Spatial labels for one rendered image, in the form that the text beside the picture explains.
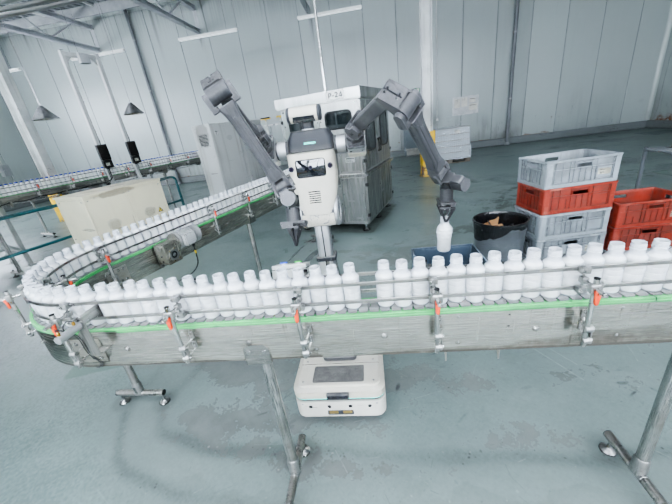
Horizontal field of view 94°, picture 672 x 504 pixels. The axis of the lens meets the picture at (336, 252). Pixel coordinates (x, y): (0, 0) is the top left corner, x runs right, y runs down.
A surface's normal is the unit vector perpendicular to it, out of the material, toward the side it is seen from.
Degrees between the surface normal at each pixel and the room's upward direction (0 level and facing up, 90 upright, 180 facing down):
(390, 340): 90
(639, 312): 90
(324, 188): 90
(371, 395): 90
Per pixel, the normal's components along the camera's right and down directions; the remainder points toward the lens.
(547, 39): -0.08, 0.40
